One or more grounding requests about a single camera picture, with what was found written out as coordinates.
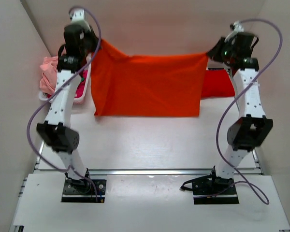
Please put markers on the pink t shirt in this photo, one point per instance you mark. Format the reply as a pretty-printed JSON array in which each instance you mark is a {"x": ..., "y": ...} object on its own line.
[{"x": 49, "y": 75}]

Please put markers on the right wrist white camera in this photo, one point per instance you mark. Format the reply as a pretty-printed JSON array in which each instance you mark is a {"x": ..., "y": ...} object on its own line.
[{"x": 236, "y": 27}]

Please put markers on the magenta t shirt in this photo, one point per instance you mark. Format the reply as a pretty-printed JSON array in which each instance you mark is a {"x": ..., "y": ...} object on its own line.
[{"x": 81, "y": 90}]

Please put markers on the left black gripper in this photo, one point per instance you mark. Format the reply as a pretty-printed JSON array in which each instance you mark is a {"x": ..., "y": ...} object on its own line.
[{"x": 89, "y": 29}]

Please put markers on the folded red t shirt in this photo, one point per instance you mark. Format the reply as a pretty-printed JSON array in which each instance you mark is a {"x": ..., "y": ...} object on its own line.
[{"x": 217, "y": 84}]

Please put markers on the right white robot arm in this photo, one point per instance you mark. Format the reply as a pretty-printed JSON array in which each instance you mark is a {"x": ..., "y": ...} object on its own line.
[{"x": 252, "y": 126}]

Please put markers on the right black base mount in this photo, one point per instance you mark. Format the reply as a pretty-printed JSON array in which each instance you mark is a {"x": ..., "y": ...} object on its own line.
[{"x": 211, "y": 189}]

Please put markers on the white plastic basket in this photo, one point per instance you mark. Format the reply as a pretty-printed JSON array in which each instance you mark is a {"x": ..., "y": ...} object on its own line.
[{"x": 44, "y": 96}]

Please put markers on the orange t shirt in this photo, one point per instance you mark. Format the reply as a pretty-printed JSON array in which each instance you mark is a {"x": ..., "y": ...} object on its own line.
[{"x": 150, "y": 86}]

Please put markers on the wrist white camera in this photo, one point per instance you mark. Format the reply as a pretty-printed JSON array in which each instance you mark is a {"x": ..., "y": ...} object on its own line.
[
  {"x": 77, "y": 16},
  {"x": 236, "y": 27}
]

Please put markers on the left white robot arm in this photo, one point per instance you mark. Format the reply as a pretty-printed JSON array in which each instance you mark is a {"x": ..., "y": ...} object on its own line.
[{"x": 56, "y": 130}]

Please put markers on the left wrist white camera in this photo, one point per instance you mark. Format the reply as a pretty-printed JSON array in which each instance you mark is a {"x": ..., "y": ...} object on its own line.
[{"x": 77, "y": 16}]

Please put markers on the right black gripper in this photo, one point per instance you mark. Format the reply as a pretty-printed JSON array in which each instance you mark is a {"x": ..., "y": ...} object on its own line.
[{"x": 214, "y": 54}]

